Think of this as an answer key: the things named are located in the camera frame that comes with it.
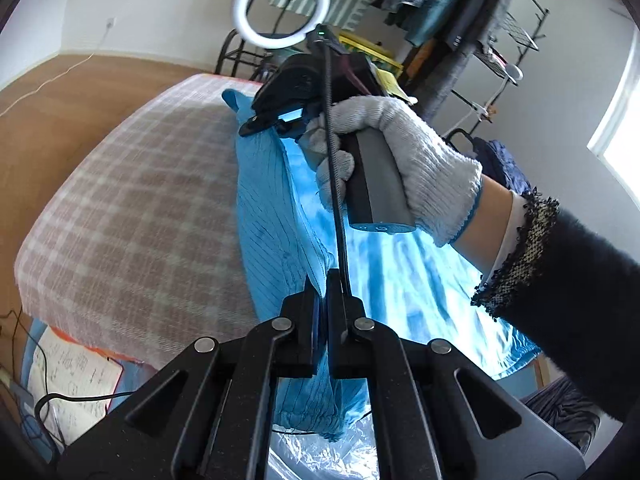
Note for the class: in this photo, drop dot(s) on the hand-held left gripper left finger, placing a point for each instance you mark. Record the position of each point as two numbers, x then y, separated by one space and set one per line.
311 330

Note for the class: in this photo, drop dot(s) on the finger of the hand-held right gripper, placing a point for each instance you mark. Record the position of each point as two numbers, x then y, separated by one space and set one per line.
262 121

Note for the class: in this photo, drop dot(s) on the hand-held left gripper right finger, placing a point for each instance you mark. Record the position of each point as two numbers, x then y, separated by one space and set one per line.
337 335

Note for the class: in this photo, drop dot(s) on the blue striped work coat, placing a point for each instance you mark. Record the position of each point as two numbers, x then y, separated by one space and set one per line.
280 220

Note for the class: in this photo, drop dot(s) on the person's right forearm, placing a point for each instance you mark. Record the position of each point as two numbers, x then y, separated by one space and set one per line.
575 285

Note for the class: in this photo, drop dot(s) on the black metal clothes rack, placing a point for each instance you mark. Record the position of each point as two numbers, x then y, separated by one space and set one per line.
517 30

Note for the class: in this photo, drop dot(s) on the person's right hand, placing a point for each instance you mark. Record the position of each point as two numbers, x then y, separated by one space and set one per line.
425 160

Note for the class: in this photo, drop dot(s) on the yellow printed box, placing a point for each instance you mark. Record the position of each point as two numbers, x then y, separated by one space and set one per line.
370 52

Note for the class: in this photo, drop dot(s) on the clear plastic sheet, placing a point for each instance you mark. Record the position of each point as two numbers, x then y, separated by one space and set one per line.
320 455

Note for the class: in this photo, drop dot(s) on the pink plaid blanket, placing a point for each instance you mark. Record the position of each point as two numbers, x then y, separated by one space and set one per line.
140 200

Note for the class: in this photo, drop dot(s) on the grey hanging garment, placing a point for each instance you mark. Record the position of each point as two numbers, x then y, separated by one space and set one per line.
450 80

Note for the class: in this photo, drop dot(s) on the teal hanging garment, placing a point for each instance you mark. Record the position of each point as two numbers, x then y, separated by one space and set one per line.
440 5

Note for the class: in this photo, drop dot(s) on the black hanging garment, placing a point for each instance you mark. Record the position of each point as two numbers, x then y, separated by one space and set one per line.
465 10

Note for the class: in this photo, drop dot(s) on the white clip light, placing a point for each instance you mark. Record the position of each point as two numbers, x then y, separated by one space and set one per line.
512 72

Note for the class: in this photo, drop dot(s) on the dark blue cloth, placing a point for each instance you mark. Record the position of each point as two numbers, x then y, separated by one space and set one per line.
505 165

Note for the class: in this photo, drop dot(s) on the dark grey striped cloth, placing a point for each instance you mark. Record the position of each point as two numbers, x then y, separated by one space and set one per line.
565 410

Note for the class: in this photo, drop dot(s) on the white paper with notes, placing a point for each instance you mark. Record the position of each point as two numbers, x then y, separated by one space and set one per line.
75 385

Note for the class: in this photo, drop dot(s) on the orange mattress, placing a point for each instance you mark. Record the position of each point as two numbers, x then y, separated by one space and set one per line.
67 334

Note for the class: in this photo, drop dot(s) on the bright window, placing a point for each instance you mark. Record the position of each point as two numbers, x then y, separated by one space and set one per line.
620 125

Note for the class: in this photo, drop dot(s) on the white wall socket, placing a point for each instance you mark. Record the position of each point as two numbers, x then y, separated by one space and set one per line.
111 23

